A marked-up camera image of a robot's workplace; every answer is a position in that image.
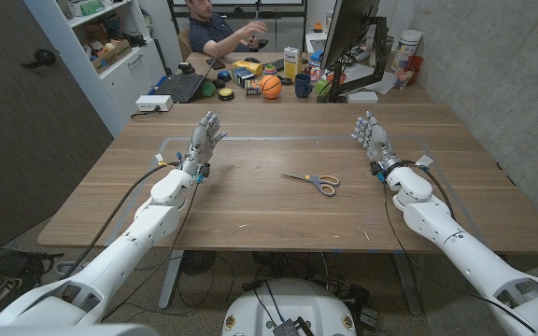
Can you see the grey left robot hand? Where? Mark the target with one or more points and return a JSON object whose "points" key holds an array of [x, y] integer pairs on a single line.
{"points": [[201, 140]]}

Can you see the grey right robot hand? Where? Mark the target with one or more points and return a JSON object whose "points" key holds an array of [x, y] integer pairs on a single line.
{"points": [[376, 140]]}

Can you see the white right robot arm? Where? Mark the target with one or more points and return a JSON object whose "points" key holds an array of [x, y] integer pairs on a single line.
{"points": [[437, 224]]}

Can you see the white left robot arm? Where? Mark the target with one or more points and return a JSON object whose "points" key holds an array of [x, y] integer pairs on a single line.
{"points": [[157, 219]]}

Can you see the flat white box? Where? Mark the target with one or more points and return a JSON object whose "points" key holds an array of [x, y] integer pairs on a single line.
{"points": [[362, 97]]}

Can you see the yellow push button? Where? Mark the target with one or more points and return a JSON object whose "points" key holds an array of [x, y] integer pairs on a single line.
{"points": [[226, 94]]}

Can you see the black laptop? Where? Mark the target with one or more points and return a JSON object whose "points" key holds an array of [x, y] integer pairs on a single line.
{"points": [[180, 87]]}

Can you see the black push button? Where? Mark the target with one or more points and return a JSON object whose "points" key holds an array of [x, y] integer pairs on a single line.
{"points": [[218, 84]]}

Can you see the white power box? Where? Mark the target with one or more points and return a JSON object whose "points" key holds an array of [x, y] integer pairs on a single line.
{"points": [[154, 102]]}

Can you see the blue push button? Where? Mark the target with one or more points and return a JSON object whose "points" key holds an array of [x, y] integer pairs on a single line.
{"points": [[224, 75]]}

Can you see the small colourful box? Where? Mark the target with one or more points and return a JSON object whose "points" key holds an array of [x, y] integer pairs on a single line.
{"points": [[253, 88]]}

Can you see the dark blue box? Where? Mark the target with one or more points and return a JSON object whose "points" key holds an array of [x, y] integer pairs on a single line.
{"points": [[242, 76]]}

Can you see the green cup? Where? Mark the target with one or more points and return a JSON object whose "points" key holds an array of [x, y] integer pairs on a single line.
{"points": [[321, 87]]}

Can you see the black phone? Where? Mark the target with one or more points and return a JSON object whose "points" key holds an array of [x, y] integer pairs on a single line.
{"points": [[216, 63]]}

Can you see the red cup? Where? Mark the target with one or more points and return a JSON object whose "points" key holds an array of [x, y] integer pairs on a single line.
{"points": [[414, 67]]}

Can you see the yellow bottle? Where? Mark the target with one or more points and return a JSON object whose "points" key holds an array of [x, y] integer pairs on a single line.
{"points": [[249, 67]]}

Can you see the small orange basketball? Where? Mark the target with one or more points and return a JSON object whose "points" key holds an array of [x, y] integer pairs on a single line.
{"points": [[271, 87]]}

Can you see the black monitor stand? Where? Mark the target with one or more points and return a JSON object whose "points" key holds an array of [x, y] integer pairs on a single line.
{"points": [[381, 51]]}

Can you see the white shelf cabinet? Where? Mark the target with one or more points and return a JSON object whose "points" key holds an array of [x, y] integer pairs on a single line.
{"points": [[133, 79]]}

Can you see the dark blue mug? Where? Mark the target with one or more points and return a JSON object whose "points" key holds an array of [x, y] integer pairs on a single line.
{"points": [[302, 86]]}

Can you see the tan chair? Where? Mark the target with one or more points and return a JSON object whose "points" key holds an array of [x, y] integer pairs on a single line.
{"points": [[185, 44]]}

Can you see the white wipes canister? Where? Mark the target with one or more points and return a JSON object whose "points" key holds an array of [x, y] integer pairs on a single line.
{"points": [[406, 46]]}

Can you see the black keyboard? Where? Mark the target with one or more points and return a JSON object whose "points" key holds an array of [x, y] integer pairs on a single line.
{"points": [[276, 64]]}

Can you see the man in dark polo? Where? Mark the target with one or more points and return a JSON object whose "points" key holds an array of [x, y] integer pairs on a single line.
{"points": [[213, 32]]}

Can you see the yellow white carton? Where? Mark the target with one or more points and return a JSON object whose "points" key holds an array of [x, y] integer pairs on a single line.
{"points": [[292, 63]]}

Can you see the black computer monitor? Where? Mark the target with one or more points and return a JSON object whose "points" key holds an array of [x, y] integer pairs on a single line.
{"points": [[348, 28]]}

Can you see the cardboard box with toys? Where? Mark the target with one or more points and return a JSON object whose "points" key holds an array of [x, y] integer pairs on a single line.
{"points": [[112, 57]]}

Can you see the black floor fan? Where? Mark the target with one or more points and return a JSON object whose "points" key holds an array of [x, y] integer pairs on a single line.
{"points": [[198, 262]]}

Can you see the grey table leg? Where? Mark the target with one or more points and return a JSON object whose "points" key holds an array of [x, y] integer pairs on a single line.
{"points": [[408, 284], [171, 280]]}

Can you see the green box on shelf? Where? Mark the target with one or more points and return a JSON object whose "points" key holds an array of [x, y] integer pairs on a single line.
{"points": [[89, 7]]}

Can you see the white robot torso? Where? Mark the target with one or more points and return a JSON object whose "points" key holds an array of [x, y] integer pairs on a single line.
{"points": [[292, 305]]}

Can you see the white grey sneaker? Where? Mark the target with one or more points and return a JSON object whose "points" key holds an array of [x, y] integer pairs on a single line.
{"points": [[66, 267]]}

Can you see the black backpack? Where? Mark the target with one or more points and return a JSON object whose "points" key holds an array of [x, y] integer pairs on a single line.
{"points": [[3, 275]]}

